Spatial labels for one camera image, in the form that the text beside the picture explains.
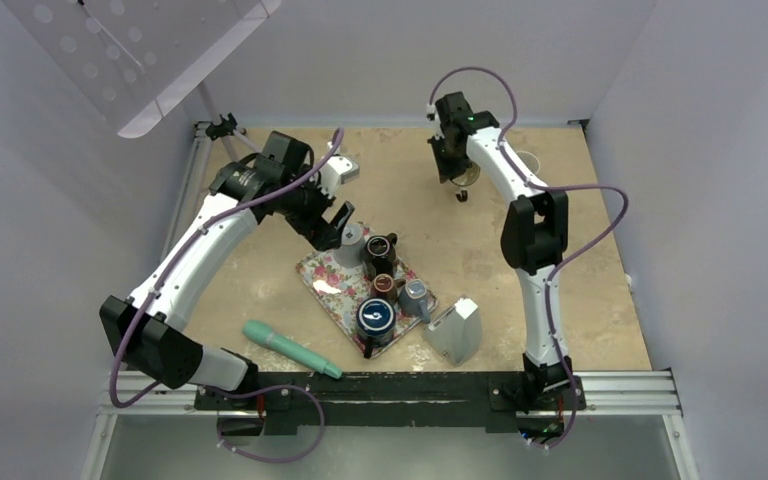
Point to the floral tray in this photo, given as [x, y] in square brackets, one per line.
[340, 292]

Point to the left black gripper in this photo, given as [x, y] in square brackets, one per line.
[322, 234]

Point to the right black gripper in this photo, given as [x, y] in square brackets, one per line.
[446, 170]

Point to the perforated clear panel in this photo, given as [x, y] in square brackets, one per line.
[135, 61]

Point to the silver tripod stand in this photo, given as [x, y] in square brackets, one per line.
[223, 127]

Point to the dark blue mug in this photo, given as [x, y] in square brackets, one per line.
[375, 321]

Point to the cream mug black handle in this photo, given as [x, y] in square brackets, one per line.
[463, 182]

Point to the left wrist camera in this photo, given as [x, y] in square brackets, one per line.
[338, 171]

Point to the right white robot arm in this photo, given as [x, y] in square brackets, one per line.
[533, 241]

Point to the aluminium frame rail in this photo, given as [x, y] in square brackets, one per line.
[611, 393]

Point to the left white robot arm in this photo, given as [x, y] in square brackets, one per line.
[146, 328]

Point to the silver wedge box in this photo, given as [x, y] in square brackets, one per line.
[457, 333]

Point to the light green mug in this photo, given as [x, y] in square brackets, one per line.
[530, 161]

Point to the blue-grey small mug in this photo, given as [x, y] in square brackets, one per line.
[414, 300]

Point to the teal cylindrical bottle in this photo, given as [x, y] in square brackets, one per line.
[266, 337]

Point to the grey mug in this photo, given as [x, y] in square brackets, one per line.
[349, 253]

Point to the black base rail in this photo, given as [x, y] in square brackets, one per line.
[495, 401]

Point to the brown small mug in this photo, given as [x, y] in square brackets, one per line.
[386, 287]

